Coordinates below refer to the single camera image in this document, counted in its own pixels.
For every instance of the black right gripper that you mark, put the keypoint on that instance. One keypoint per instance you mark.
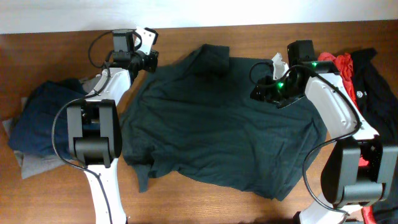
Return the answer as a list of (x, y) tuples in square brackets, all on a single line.
[(265, 91)]

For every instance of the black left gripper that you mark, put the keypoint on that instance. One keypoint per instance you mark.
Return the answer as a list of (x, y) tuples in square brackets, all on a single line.
[(153, 56)]

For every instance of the navy blue shorts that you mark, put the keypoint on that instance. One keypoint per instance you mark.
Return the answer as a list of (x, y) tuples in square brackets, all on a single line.
[(32, 134)]

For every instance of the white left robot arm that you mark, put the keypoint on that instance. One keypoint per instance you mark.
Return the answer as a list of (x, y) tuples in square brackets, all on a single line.
[(94, 133)]

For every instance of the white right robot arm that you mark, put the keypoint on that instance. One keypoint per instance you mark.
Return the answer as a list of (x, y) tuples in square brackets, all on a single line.
[(360, 168)]

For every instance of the red garment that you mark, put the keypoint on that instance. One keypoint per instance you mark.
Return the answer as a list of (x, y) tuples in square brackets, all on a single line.
[(344, 63)]

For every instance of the black logo garment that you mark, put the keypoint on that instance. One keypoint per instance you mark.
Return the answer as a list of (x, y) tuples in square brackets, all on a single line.
[(376, 102)]

